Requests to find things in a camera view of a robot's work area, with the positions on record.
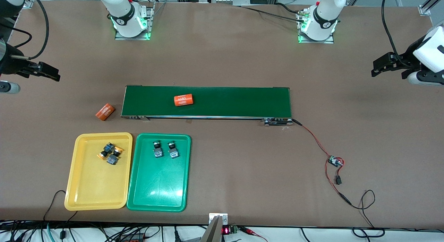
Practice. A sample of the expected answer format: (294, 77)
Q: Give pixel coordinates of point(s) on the yellow plastic tray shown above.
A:
(99, 183)

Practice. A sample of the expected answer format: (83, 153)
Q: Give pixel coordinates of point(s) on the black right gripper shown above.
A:
(9, 63)

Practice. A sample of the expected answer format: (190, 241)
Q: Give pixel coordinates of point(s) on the yellow push button switch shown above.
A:
(113, 158)
(105, 150)

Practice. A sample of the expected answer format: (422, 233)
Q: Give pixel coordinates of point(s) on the red digit display module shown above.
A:
(226, 230)

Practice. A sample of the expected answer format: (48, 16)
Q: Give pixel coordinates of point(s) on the green push button switch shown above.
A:
(158, 152)
(173, 153)

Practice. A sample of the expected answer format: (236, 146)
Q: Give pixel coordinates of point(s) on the small black inline connector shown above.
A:
(338, 180)

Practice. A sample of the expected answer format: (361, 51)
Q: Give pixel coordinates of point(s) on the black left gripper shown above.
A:
(406, 60)

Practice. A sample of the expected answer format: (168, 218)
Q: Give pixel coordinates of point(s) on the green conveyor belt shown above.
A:
(225, 101)

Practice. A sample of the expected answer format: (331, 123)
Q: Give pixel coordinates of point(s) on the green plastic tray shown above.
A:
(159, 186)

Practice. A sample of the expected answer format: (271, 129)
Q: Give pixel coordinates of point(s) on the aluminium profile bar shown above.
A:
(428, 6)

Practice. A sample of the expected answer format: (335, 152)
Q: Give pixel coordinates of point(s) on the small motor controller board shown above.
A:
(335, 161)

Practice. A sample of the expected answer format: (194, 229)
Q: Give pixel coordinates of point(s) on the orange cylinder printed 4680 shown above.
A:
(105, 112)
(183, 100)

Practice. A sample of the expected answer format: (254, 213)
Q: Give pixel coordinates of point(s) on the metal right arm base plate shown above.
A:
(133, 38)

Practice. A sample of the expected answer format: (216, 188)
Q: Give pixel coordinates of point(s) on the grey metal camera bracket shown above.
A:
(213, 231)

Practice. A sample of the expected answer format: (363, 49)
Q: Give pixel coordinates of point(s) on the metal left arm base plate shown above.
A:
(315, 42)

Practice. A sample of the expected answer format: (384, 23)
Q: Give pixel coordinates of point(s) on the red clip lead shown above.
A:
(251, 231)

